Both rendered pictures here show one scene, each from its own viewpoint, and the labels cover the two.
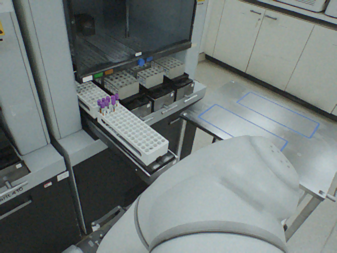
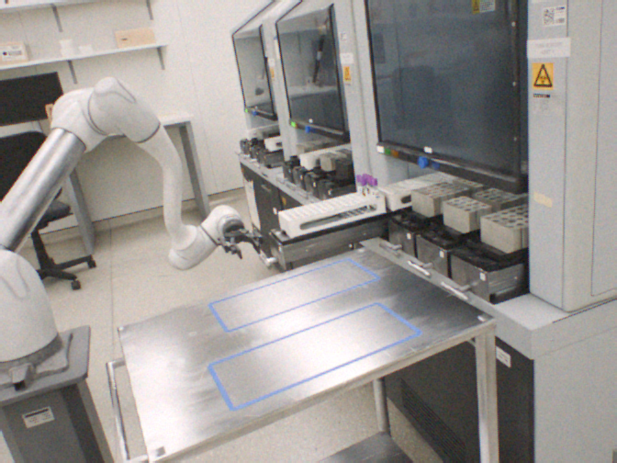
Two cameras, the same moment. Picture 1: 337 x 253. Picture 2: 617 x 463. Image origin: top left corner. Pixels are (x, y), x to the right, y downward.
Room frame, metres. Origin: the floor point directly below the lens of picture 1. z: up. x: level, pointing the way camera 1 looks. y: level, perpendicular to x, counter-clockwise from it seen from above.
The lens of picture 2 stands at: (1.40, -1.13, 1.32)
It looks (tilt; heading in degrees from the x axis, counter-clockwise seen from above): 20 degrees down; 122
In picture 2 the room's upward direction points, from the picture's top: 9 degrees counter-clockwise
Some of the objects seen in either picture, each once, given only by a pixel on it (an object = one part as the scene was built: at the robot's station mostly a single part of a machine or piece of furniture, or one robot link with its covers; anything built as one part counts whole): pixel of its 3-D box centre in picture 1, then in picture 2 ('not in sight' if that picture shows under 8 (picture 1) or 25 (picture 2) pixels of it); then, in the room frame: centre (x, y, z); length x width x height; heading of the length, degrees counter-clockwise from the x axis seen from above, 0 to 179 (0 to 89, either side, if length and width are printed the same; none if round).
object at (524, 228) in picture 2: (172, 69); (509, 232); (1.19, 0.02, 0.85); 0.12 x 0.02 x 0.06; 140
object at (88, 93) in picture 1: (85, 94); (427, 189); (0.90, 0.37, 0.83); 0.30 x 0.10 x 0.06; 50
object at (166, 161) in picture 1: (110, 124); (376, 220); (0.78, 0.24, 0.78); 0.73 x 0.14 x 0.09; 50
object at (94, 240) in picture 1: (98, 246); (236, 234); (0.31, 0.15, 0.75); 0.09 x 0.08 x 0.07; 139
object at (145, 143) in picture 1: (130, 132); (332, 214); (0.69, 0.13, 0.83); 0.30 x 0.10 x 0.06; 50
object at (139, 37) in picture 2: not in sight; (135, 38); (-2.00, 2.14, 1.52); 0.29 x 0.22 x 0.12; 48
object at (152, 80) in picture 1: (153, 79); (458, 217); (1.06, 0.10, 0.85); 0.12 x 0.02 x 0.06; 139
